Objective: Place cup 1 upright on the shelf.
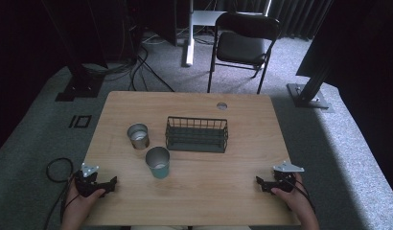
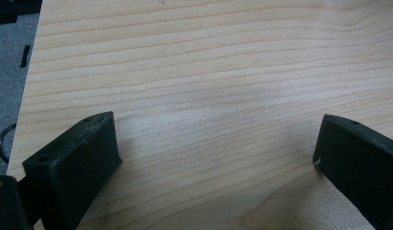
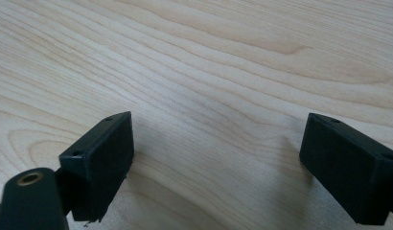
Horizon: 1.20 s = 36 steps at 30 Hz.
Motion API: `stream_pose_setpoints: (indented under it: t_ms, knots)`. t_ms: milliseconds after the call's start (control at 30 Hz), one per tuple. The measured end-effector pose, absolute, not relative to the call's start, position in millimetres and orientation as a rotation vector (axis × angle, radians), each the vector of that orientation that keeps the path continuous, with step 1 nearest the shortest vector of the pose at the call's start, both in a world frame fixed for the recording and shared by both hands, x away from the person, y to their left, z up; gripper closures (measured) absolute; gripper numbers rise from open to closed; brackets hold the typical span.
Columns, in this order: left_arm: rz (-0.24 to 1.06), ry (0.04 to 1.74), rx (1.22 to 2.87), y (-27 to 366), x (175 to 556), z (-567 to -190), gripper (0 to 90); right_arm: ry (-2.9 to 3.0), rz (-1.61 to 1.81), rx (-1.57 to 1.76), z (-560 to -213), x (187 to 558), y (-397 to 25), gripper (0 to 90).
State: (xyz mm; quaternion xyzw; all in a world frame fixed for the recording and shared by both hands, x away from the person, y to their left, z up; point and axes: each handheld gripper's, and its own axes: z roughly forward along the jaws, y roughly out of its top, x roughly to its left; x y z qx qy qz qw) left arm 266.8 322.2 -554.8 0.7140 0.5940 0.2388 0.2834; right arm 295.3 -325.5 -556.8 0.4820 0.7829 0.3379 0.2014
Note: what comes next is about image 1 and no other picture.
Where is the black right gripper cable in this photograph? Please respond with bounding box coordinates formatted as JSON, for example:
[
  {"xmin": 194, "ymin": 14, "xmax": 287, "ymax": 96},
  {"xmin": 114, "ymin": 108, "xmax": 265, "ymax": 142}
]
[{"xmin": 289, "ymin": 177, "xmax": 316, "ymax": 214}]

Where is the black folding chair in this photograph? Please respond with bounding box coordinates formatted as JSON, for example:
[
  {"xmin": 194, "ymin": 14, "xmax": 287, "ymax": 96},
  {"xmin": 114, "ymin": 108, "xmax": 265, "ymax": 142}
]
[{"xmin": 206, "ymin": 11, "xmax": 282, "ymax": 96}]

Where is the person's right hand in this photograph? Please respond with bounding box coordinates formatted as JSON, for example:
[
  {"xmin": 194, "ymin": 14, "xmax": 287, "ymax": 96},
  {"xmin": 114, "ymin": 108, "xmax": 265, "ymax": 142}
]
[{"xmin": 269, "ymin": 173, "xmax": 315, "ymax": 222}]

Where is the silver metal cup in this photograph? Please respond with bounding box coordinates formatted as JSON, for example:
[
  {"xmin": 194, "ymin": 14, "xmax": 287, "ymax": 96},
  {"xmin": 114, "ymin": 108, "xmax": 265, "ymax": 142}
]
[{"xmin": 127, "ymin": 123, "xmax": 150, "ymax": 150}]

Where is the teal metal cup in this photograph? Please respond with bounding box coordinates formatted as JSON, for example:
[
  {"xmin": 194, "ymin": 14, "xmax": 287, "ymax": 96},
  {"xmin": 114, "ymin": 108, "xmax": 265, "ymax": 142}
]
[{"xmin": 145, "ymin": 146, "xmax": 172, "ymax": 180}]

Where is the black wire basket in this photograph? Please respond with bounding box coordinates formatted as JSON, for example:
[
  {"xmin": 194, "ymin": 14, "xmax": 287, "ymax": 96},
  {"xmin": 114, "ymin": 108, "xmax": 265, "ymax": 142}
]
[{"xmin": 164, "ymin": 116, "xmax": 230, "ymax": 154}]

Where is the bundle of floor cables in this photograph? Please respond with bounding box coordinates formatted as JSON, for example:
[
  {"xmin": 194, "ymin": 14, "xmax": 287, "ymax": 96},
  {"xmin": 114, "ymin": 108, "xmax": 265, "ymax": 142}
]
[{"xmin": 81, "ymin": 30, "xmax": 175, "ymax": 94}]

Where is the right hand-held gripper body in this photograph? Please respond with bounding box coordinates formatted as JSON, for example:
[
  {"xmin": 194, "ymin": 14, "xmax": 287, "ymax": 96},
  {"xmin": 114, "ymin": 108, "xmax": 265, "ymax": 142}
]
[{"xmin": 272, "ymin": 160, "xmax": 305, "ymax": 194}]

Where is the metal profile stand with plate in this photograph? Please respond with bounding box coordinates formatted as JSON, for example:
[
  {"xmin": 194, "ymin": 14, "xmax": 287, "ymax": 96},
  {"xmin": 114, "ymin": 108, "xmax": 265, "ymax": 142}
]
[{"xmin": 286, "ymin": 54, "xmax": 335, "ymax": 114}]

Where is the white desk frame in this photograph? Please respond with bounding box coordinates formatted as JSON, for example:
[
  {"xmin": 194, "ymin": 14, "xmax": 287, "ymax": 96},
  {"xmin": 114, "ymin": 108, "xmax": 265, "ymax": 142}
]
[{"xmin": 181, "ymin": 0, "xmax": 273, "ymax": 68}]

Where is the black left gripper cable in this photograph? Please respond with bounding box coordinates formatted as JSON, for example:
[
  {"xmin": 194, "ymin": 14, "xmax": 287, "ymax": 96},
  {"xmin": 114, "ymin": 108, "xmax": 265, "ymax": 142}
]
[{"xmin": 42, "ymin": 156, "xmax": 78, "ymax": 230}]

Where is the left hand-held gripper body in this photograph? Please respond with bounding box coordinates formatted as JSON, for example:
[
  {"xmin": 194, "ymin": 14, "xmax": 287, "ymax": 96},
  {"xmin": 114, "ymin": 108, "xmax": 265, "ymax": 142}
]
[{"xmin": 74, "ymin": 162, "xmax": 106, "ymax": 198}]

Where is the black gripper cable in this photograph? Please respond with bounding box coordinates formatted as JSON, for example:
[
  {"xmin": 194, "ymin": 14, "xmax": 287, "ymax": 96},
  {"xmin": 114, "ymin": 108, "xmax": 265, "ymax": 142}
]
[
  {"xmin": 42, "ymin": 156, "xmax": 78, "ymax": 230},
  {"xmin": 289, "ymin": 177, "xmax": 316, "ymax": 214}
]

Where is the black stand with flat base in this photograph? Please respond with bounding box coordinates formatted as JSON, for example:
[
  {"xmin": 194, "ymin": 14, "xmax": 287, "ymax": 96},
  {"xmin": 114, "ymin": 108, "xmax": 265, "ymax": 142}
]
[{"xmin": 40, "ymin": 0, "xmax": 110, "ymax": 103}]

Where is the person's left hand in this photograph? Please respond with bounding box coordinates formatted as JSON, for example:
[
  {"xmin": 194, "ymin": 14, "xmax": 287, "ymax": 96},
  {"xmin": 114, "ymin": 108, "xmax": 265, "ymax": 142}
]
[{"xmin": 61, "ymin": 183, "xmax": 106, "ymax": 225}]

